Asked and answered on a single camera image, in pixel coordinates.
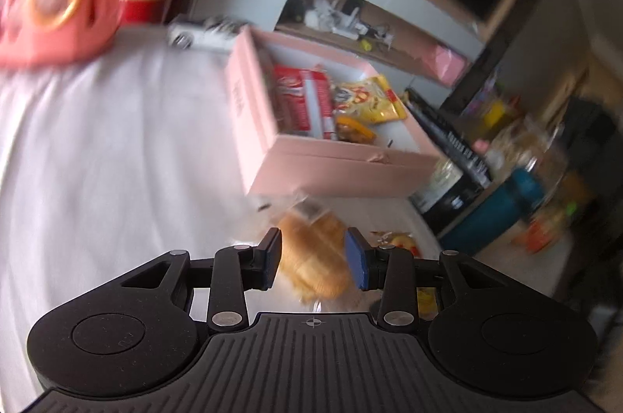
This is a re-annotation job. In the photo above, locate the red print cake packet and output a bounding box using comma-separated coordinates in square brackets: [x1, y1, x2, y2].
[304, 69, 336, 141]
[273, 65, 317, 136]

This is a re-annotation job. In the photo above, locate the pink box on shelf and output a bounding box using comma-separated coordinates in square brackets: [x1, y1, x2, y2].
[421, 43, 470, 83]

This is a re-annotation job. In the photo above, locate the pink cardboard box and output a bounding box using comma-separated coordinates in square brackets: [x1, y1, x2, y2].
[225, 26, 441, 199]

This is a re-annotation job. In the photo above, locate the small orange object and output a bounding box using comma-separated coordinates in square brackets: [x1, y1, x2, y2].
[516, 218, 560, 253]

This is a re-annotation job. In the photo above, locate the orange snack packet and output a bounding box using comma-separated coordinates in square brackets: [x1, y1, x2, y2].
[336, 115, 378, 145]

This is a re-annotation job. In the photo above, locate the yellow snack packet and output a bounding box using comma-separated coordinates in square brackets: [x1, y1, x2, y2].
[331, 74, 408, 124]

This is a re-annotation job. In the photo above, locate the clear glass jar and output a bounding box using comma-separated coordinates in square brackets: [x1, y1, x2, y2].
[487, 116, 575, 219]

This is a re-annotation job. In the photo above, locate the bread roll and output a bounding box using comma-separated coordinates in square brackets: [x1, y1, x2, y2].
[275, 199, 354, 304]

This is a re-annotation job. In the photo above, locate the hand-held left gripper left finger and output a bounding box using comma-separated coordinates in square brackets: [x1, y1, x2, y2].
[121, 228, 283, 331]

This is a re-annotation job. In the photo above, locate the teal bottle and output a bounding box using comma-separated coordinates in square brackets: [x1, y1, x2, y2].
[438, 167, 546, 255]

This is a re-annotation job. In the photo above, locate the white shelf clutter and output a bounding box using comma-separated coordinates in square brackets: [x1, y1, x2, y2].
[304, 0, 395, 51]

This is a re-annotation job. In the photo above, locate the flat yellow packet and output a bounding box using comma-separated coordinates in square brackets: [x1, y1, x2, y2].
[370, 230, 441, 316]

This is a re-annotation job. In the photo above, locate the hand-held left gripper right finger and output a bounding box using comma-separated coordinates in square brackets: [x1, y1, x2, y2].
[345, 225, 507, 331]

